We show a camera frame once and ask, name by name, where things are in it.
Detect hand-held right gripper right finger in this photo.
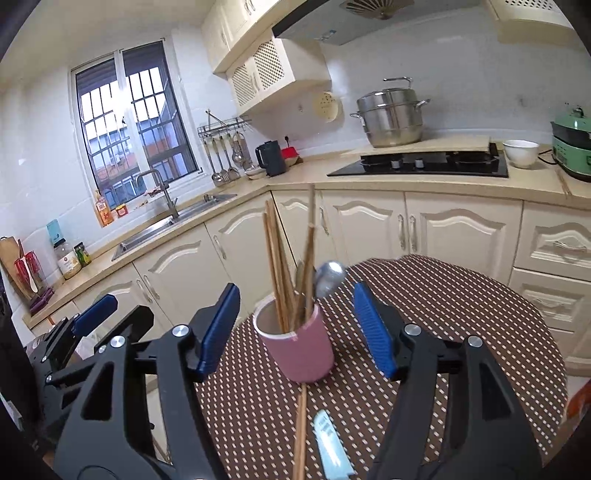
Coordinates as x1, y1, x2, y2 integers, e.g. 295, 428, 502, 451
352, 281, 544, 480

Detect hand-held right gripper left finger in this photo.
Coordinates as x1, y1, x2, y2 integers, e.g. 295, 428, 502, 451
53, 283, 242, 480

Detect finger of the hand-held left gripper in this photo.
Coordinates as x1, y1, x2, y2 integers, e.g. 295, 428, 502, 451
44, 294, 118, 365
95, 305, 155, 352

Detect pink cup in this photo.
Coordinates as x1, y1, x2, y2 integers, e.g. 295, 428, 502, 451
252, 298, 335, 385

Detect wooden chopstick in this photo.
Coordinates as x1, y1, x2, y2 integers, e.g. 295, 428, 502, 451
262, 213, 283, 334
299, 184, 317, 324
265, 200, 293, 332
270, 216, 296, 329
292, 225, 315, 329
294, 384, 309, 480

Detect glass jar white lid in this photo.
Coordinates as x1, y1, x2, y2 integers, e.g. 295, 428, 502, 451
56, 239, 81, 280

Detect brown polka-dot tablecloth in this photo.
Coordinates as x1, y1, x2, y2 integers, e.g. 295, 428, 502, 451
194, 254, 570, 480

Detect wooden cutting board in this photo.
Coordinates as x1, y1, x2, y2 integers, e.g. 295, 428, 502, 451
0, 236, 28, 301

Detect orange dish soap bottle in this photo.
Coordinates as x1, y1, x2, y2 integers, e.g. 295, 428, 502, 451
93, 189, 114, 227

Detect cream base cabinets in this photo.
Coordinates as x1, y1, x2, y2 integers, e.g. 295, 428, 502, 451
28, 189, 591, 374

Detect stainless steel sink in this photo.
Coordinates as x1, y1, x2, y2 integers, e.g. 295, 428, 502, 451
111, 193, 238, 261

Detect metal faucet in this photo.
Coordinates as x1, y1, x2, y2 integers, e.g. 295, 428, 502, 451
135, 168, 180, 220

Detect hanging metal ladle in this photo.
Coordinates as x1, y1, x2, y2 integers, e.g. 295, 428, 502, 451
204, 138, 223, 184
216, 137, 230, 182

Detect hanging metal spatula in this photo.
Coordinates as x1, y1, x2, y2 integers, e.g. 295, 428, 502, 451
225, 135, 242, 181

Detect black gas stove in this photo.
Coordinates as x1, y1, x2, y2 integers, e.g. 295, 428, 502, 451
327, 143, 509, 179

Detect black electric kettle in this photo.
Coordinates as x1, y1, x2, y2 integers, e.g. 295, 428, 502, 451
255, 140, 288, 177

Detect barred window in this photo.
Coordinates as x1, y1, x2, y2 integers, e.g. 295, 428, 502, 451
69, 39, 201, 204

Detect metal utensil rack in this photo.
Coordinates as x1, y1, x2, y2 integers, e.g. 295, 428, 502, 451
198, 110, 252, 139

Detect stainless steel steamer pot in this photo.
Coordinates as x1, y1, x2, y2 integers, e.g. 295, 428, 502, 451
349, 77, 431, 148

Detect orange object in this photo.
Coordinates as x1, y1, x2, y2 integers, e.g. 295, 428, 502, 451
566, 383, 588, 425

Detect white ceramic bowl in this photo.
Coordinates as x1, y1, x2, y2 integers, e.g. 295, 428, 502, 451
502, 139, 540, 169

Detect green multi-cooker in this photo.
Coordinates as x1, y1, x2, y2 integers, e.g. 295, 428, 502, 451
550, 107, 591, 182

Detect cream upper cabinet row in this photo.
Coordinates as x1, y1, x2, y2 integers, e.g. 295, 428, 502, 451
201, 0, 278, 75

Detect grey range hood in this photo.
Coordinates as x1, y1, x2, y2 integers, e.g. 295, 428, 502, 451
271, 0, 499, 47

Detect red-handled kitchen tool set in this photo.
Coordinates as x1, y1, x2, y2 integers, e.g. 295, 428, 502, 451
14, 251, 55, 315

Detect cream lattice wall cabinet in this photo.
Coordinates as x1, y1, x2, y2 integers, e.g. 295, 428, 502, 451
226, 37, 333, 116
485, 0, 575, 32

